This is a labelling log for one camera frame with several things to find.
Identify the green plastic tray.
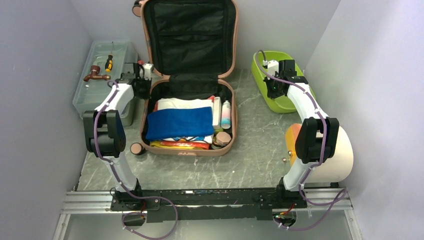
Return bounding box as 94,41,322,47
250,50,296,114

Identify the pink hard-shell suitcase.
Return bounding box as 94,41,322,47
132,0,238,157

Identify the cream appliance with orange rim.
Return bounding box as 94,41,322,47
284,123,354,186

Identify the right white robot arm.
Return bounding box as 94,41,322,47
262,59,340,208

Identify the white folded shirt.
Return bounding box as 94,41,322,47
156,98,214,111

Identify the yellow black screwdriver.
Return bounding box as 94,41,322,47
104,41,114,73

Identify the translucent plastic toolbox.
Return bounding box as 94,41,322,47
72,40,138,118

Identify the brown brass faucet valve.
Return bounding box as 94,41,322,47
83,65,111,82

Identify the pink blue spray bottle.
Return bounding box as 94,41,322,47
220,100,232,130

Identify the white cosmetic box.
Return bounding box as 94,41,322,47
212,96,222,129

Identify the blue folded towel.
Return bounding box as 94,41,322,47
145,107,214,141

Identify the red printed package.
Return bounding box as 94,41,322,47
159,139,212,151

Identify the pink hexagonal lid jar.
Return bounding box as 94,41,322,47
212,131,232,149

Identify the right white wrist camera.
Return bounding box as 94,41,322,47
262,60,279,79

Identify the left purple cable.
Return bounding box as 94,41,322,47
93,79,180,240

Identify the purple cable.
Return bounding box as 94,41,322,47
256,49,349,232
93,79,180,240

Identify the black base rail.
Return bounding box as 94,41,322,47
110,185,307,223

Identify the aluminium frame profile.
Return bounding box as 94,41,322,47
53,186,362,240

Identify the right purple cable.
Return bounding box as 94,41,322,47
256,49,349,232

